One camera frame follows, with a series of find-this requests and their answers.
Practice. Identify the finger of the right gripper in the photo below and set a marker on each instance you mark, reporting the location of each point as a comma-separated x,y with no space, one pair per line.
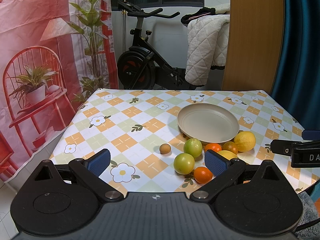
282,147

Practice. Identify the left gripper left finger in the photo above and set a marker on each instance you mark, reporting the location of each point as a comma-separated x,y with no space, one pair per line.
87,173

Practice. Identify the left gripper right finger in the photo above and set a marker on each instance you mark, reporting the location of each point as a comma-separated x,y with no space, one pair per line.
226,172

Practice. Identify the yellow lemon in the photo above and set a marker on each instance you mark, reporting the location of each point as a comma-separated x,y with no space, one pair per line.
245,141
227,154

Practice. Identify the bright orange tangerine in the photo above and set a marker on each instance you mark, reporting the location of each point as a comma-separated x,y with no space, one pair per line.
202,175
212,146

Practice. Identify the dark speckled orange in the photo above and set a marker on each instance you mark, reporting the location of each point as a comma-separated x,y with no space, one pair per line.
230,146

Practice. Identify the green round fruit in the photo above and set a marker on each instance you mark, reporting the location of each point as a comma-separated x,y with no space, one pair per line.
184,163
193,147

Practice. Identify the small brown longan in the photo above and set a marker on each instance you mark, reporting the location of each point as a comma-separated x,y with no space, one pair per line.
165,149

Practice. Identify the beige round plate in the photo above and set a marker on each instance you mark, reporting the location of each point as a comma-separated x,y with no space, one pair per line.
208,123

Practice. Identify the teal curtain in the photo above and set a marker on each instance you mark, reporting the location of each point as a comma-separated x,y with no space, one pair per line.
296,85

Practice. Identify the checkered floral tablecloth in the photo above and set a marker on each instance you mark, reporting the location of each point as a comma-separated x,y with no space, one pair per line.
132,125

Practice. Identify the black exercise bike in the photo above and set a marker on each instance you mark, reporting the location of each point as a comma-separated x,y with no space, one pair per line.
141,66

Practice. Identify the wooden board panel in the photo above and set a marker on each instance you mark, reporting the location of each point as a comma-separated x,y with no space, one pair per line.
254,46

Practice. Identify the red printed backdrop cloth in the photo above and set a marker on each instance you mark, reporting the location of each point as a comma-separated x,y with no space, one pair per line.
54,55

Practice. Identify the white quilted blanket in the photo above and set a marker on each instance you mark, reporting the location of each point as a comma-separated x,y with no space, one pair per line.
207,47

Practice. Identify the black garment with pink trim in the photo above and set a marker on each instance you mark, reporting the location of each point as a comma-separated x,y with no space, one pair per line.
205,11

